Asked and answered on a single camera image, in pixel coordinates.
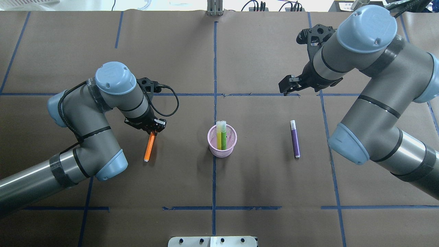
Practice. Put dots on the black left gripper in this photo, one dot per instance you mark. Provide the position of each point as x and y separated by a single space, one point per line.
143 121

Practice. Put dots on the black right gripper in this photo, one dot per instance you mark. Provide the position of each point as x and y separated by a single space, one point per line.
315 79

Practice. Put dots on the orange highlighter pen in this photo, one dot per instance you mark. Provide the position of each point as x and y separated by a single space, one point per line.
149 147

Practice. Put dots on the yellow highlighter pen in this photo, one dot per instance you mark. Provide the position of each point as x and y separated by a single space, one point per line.
218 129

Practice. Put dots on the purple highlighter pen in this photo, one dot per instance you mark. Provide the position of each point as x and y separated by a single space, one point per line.
294 135

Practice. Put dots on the green highlighter pen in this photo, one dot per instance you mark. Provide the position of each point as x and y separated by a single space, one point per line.
224 146

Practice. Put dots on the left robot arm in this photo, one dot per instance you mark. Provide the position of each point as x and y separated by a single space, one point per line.
97 152

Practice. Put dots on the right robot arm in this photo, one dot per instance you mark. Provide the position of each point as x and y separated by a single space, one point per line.
400 73

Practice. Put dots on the pink mesh pen holder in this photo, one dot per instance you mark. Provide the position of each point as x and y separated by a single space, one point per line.
231 140

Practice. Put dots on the lower power strip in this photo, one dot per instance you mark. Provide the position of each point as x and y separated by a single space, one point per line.
291 6

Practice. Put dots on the power strip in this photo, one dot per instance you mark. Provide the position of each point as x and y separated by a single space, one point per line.
254 6
291 6

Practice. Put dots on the upper power strip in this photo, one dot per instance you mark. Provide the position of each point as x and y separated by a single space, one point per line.
254 6

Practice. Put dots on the black box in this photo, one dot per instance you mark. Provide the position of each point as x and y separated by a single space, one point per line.
341 6

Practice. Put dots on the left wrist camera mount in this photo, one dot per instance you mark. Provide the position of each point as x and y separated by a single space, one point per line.
149 86

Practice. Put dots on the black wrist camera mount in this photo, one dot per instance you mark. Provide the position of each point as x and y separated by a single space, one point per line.
315 38

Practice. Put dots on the aluminium frame post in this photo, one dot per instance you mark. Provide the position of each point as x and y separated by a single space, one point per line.
215 8

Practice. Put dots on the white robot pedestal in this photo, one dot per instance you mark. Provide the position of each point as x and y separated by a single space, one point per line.
213 241

